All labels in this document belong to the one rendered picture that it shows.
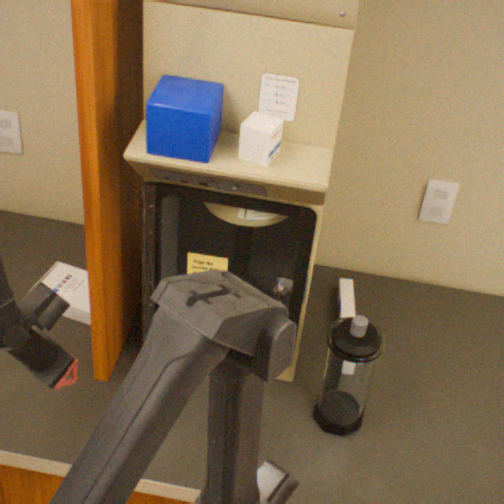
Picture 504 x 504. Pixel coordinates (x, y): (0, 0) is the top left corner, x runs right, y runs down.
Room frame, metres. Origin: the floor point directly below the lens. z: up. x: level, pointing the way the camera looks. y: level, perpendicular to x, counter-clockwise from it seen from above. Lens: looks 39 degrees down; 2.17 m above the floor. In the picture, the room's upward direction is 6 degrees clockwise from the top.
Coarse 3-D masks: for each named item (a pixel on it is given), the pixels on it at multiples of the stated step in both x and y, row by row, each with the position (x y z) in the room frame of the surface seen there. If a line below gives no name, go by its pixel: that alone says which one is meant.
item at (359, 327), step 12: (336, 324) 1.05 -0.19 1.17; (348, 324) 1.04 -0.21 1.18; (360, 324) 1.01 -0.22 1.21; (336, 336) 1.01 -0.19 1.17; (348, 336) 1.01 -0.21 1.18; (360, 336) 1.01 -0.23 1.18; (372, 336) 1.02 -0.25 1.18; (348, 348) 0.99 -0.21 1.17; (360, 348) 0.99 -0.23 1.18; (372, 348) 0.99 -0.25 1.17
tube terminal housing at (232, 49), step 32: (160, 32) 1.14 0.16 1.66; (192, 32) 1.13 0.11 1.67; (224, 32) 1.13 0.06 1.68; (256, 32) 1.12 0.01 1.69; (288, 32) 1.11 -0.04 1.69; (320, 32) 1.11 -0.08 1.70; (352, 32) 1.10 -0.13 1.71; (160, 64) 1.14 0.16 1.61; (192, 64) 1.13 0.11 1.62; (224, 64) 1.13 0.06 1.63; (256, 64) 1.12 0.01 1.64; (288, 64) 1.11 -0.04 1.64; (320, 64) 1.11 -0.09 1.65; (224, 96) 1.12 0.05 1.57; (256, 96) 1.12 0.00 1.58; (320, 96) 1.11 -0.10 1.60; (224, 128) 1.12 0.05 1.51; (288, 128) 1.11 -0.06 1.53; (320, 128) 1.11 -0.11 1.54; (224, 192) 1.12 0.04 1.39; (320, 224) 1.11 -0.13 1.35
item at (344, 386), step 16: (336, 320) 1.06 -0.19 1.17; (384, 336) 1.03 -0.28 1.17; (336, 368) 0.99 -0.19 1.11; (352, 368) 0.98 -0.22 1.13; (368, 368) 0.99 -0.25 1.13; (320, 384) 1.03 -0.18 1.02; (336, 384) 0.99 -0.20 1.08; (352, 384) 0.98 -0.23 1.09; (368, 384) 1.00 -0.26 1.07; (320, 400) 1.01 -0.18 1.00; (336, 400) 0.98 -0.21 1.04; (352, 400) 0.98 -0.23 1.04; (336, 416) 0.98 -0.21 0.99; (352, 416) 0.98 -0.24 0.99
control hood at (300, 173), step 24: (144, 120) 1.13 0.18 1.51; (144, 144) 1.06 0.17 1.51; (216, 144) 1.08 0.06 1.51; (288, 144) 1.10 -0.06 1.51; (144, 168) 1.06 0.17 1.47; (168, 168) 1.03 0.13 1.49; (192, 168) 1.01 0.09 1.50; (216, 168) 1.01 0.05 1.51; (240, 168) 1.02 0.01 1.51; (264, 168) 1.02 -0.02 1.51; (288, 168) 1.03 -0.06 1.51; (312, 168) 1.04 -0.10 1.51; (288, 192) 1.03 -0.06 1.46; (312, 192) 1.01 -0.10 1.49
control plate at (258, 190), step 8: (152, 168) 1.04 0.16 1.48; (160, 176) 1.08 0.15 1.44; (168, 176) 1.07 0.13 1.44; (176, 176) 1.06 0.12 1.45; (184, 176) 1.05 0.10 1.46; (192, 176) 1.04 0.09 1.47; (200, 176) 1.03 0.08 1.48; (192, 184) 1.10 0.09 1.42; (208, 184) 1.07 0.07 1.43; (216, 184) 1.06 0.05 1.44; (224, 184) 1.05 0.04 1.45; (232, 184) 1.05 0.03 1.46; (240, 184) 1.04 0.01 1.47; (248, 184) 1.03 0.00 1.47; (240, 192) 1.09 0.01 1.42; (256, 192) 1.07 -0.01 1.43; (264, 192) 1.06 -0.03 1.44
